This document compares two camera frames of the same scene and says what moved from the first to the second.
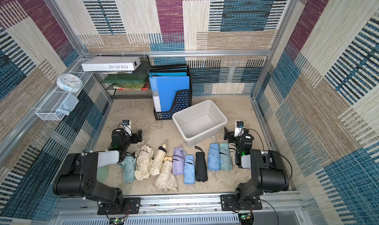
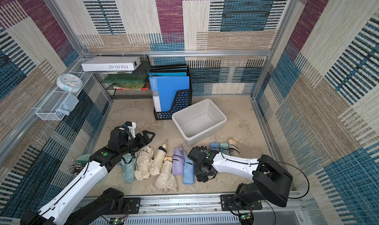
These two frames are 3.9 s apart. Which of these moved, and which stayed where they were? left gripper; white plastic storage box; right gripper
Moved: right gripper; left gripper
Stayed: white plastic storage box
